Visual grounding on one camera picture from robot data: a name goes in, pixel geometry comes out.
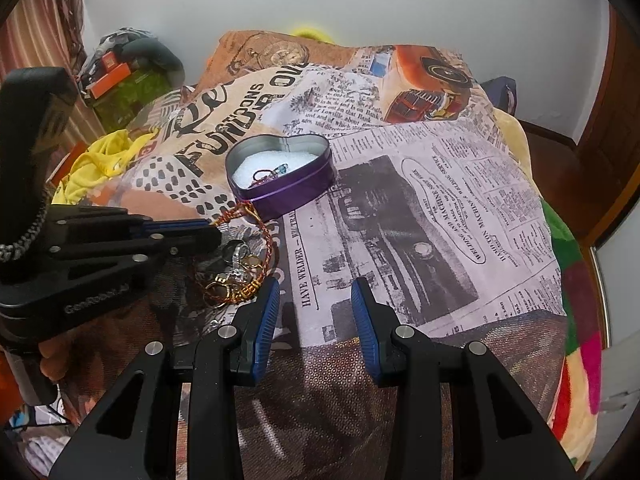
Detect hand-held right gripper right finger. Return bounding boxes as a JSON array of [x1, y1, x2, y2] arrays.
[[350, 276, 592, 480]]

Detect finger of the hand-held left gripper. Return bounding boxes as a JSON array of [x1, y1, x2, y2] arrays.
[[47, 204, 223, 262], [50, 245, 182, 293]]

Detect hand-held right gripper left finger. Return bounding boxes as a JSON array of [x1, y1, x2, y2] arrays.
[[50, 276, 281, 480]]

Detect gold beaded bracelet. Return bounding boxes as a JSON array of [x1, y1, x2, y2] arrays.
[[227, 280, 263, 302]]

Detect large gold hoop ring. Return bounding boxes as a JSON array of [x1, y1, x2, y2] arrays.
[[203, 282, 229, 307]]

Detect silver ring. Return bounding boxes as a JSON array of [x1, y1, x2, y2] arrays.
[[220, 241, 250, 267]]

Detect purple heart-shaped tin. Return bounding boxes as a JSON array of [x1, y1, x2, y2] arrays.
[[224, 134, 336, 223]]

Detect person's left hand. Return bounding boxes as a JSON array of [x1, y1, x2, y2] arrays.
[[39, 337, 73, 382]]

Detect yellow cloth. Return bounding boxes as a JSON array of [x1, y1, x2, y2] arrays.
[[51, 129, 162, 206]]

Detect orange box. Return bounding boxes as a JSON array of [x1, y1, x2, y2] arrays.
[[84, 62, 134, 101]]

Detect striped curtain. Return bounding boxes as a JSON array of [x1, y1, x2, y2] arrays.
[[0, 0, 107, 153]]

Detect green cloth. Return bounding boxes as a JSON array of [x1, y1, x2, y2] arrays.
[[94, 69, 175, 132]]

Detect pile of bags and boxes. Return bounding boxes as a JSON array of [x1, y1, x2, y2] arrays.
[[79, 27, 187, 92]]

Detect newspaper print blanket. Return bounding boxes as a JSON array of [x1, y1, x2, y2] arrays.
[[50, 30, 572, 480]]

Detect pile of clothes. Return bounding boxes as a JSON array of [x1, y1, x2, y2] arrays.
[[0, 392, 81, 476]]

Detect multicoloured fleece blanket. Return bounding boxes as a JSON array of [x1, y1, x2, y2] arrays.
[[492, 110, 607, 472]]

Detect white cabinet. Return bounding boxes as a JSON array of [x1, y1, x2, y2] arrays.
[[590, 230, 640, 466]]

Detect dark blue pillow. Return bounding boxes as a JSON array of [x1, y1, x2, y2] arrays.
[[479, 76, 521, 115]]

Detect wooden door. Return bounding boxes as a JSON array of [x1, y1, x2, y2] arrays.
[[572, 4, 640, 243]]

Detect braided grey cord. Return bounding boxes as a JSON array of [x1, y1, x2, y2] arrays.
[[0, 199, 50, 263]]

